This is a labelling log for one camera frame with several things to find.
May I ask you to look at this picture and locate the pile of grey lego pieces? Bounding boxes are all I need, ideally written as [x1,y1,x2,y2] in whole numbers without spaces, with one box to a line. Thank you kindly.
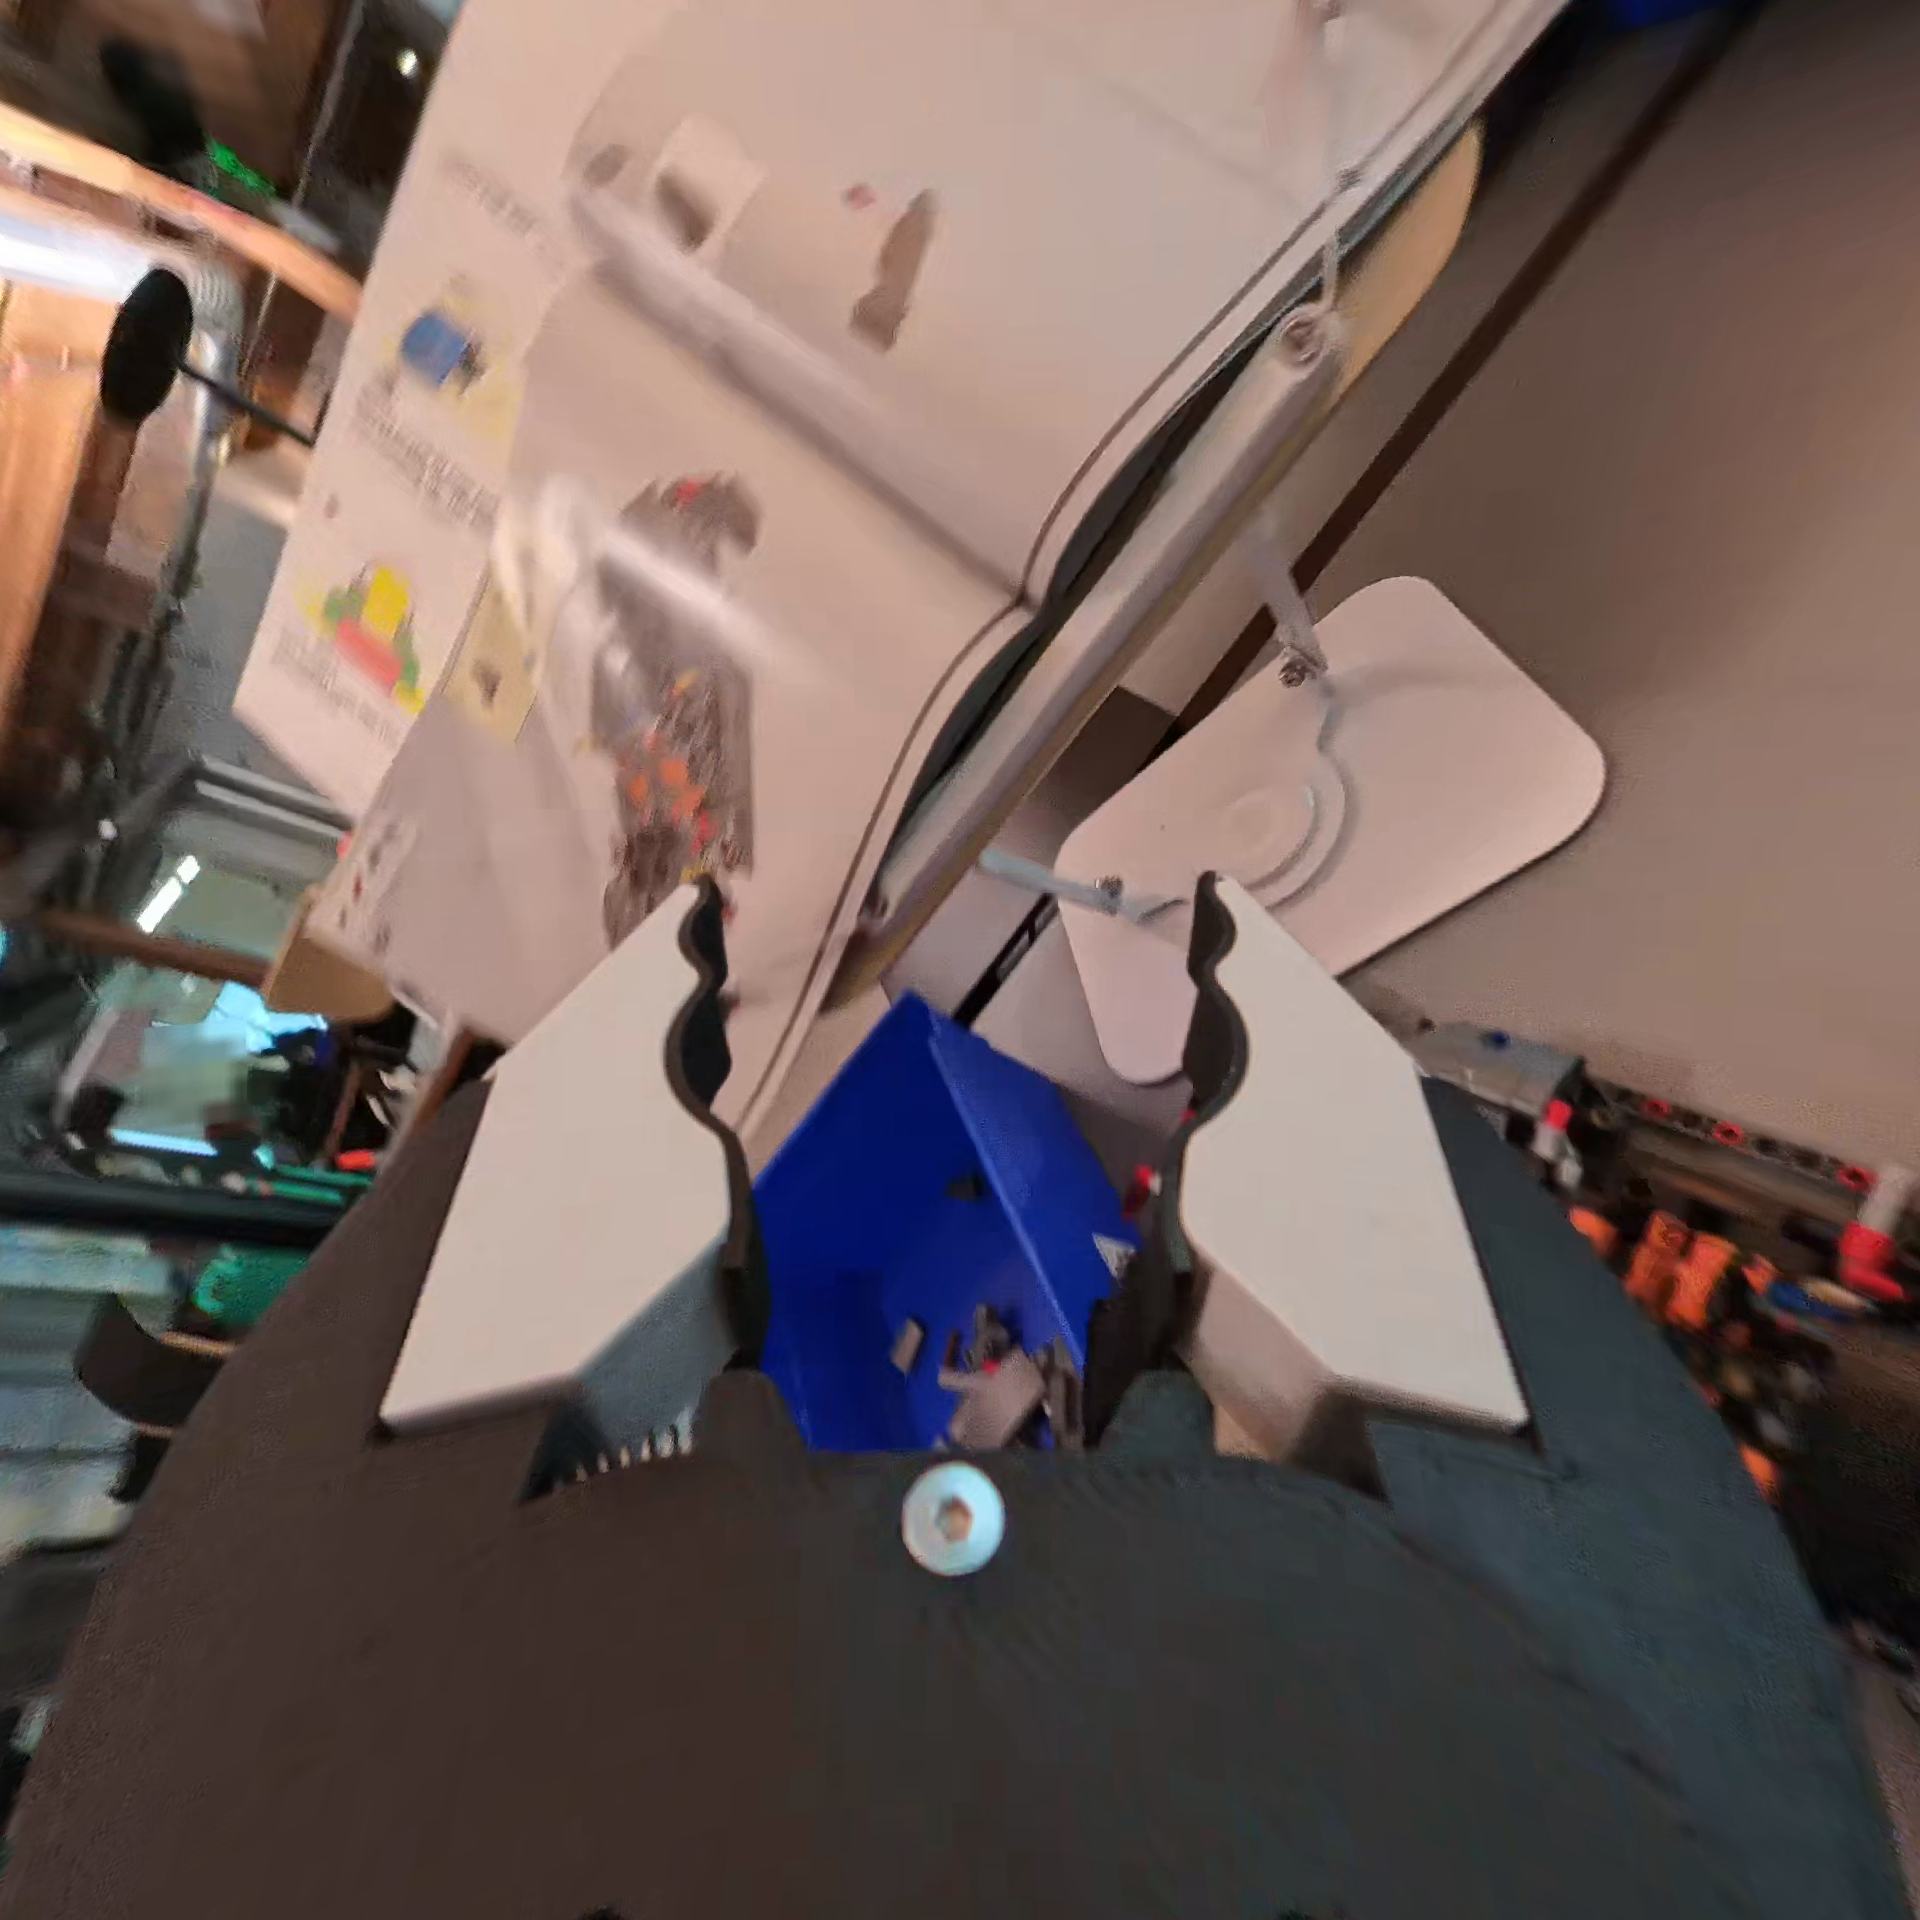
[883,1168,1142,1451]

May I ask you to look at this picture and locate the scattered lego pieces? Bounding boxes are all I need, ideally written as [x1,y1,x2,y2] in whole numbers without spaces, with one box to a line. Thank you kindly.
[1409,1017,1920,1507]

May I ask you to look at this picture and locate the cardboard box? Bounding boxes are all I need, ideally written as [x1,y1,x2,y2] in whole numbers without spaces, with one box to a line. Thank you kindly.
[266,881,458,1027]

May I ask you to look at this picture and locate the wooden shelf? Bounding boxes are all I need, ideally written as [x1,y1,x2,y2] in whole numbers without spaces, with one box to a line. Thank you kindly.
[0,103,366,729]

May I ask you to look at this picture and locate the blue plastic bin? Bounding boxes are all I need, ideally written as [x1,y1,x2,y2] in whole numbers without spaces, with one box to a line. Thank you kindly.
[750,989,1144,1456]

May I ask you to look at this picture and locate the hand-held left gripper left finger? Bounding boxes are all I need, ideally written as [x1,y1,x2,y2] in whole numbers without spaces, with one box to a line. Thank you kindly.
[376,873,770,1448]

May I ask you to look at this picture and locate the lego instruction booklet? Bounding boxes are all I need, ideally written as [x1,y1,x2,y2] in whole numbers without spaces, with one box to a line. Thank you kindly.
[231,0,1566,1050]

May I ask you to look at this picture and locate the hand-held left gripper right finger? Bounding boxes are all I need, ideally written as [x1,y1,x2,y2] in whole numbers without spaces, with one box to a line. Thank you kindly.
[1152,870,1531,1464]

